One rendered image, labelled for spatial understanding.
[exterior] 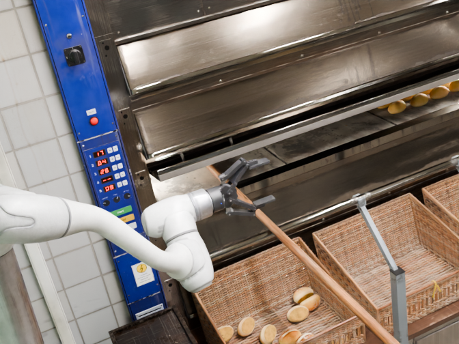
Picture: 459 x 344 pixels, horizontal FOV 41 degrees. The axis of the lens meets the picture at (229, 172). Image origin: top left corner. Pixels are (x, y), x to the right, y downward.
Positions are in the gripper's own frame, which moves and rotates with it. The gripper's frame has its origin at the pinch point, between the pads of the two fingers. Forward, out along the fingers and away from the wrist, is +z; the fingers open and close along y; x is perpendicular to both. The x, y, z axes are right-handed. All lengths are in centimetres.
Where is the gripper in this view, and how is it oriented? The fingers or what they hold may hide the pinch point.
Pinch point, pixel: (267, 179)
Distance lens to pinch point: 192.4
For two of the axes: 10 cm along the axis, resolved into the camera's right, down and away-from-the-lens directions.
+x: 3.9, 3.6, -8.5
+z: 9.1, -3.2, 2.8
